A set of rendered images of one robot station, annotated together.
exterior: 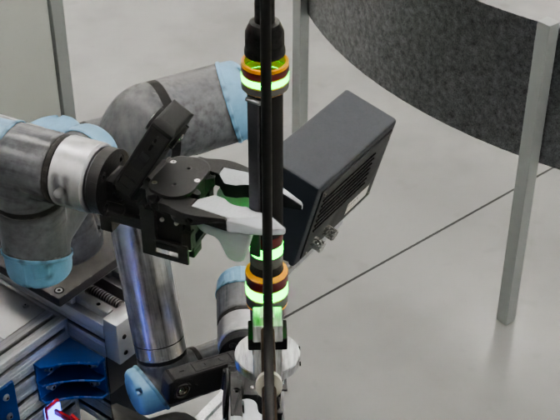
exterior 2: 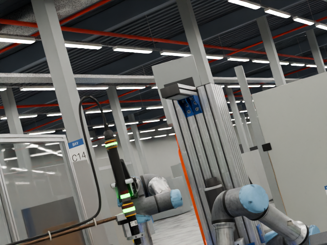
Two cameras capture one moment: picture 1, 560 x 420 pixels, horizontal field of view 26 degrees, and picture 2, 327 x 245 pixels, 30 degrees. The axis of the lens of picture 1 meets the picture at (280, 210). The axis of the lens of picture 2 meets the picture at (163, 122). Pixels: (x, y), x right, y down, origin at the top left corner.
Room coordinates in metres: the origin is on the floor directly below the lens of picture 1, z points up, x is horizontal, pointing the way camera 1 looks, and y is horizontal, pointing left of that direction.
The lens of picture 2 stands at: (0.37, -2.16, 1.62)
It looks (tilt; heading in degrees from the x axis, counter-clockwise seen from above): 5 degrees up; 70
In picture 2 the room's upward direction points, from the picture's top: 16 degrees counter-clockwise
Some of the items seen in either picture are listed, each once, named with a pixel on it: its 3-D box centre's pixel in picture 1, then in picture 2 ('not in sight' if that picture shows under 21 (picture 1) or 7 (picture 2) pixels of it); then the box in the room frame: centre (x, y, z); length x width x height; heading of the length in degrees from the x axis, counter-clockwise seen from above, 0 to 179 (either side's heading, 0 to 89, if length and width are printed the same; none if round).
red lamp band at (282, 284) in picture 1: (266, 275); (128, 206); (0.96, 0.01, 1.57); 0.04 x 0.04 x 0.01
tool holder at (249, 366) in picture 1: (267, 332); (130, 225); (0.95, 0.01, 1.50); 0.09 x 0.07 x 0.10; 1
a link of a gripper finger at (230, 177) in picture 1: (260, 206); (130, 186); (0.99, 0.02, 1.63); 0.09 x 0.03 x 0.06; 75
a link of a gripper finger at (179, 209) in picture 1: (194, 207); not in sight; (0.96, 0.08, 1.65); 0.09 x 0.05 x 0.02; 57
